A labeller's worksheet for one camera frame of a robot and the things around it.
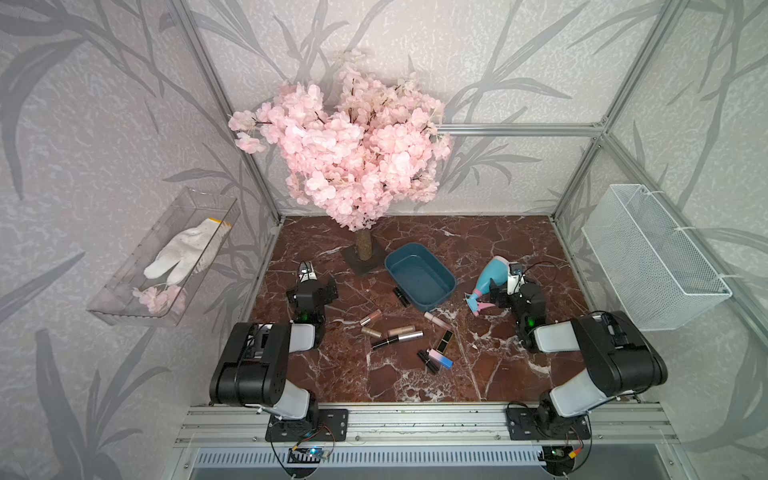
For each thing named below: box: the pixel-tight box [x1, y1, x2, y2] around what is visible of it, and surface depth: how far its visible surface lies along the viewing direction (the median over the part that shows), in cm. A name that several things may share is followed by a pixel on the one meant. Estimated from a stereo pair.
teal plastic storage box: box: [385, 242, 457, 312], surface depth 105 cm
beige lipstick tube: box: [387, 325, 416, 337], surface depth 91 cm
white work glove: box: [144, 217, 233, 285], surface depth 68 cm
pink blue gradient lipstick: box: [426, 348, 454, 369], surface depth 85 cm
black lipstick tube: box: [416, 350, 440, 374], surface depth 84 cm
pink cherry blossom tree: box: [228, 69, 454, 276], surface depth 67 cm
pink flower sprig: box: [132, 283, 187, 315], surface depth 60 cm
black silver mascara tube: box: [372, 331, 424, 350], surface depth 88 cm
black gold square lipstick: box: [436, 329, 453, 355], surface depth 88 cm
